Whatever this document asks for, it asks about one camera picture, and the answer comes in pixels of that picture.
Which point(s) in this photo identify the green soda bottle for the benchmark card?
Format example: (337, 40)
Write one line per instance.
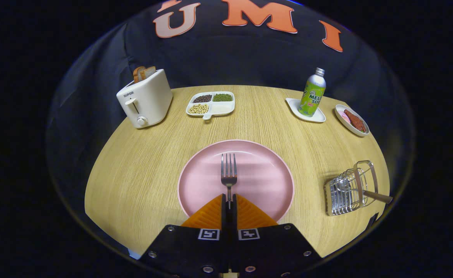
(312, 98)

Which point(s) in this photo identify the black backdrop cloth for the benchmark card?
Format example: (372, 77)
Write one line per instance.
(249, 61)

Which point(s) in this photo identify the white divided dish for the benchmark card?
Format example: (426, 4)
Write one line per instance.
(222, 108)

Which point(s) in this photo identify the pile of yellow soybeans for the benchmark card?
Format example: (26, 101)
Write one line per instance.
(198, 109)

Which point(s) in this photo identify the pile of green beans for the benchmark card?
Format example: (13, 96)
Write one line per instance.
(222, 97)

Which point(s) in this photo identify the white square coaster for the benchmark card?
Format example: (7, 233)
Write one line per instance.
(319, 116)

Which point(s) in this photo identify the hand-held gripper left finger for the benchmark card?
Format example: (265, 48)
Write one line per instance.
(223, 210)

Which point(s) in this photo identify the white oval dish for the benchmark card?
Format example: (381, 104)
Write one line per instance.
(350, 127)

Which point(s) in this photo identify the red meat piece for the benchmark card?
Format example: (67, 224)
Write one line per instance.
(355, 121)

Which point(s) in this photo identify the metal cutlery basket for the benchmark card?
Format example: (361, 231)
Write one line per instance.
(342, 200)

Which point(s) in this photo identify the pile of dark beans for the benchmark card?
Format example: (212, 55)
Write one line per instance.
(202, 99)

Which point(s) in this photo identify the pink round plate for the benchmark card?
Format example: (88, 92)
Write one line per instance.
(265, 181)

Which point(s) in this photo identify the white toaster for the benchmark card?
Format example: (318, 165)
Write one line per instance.
(149, 100)

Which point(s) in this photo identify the pink ham slices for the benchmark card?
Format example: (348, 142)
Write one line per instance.
(344, 116)

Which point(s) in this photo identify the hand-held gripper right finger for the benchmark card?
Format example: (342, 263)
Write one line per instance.
(234, 210)

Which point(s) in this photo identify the toasted bread slice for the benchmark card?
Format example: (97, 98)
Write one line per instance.
(137, 73)
(149, 72)

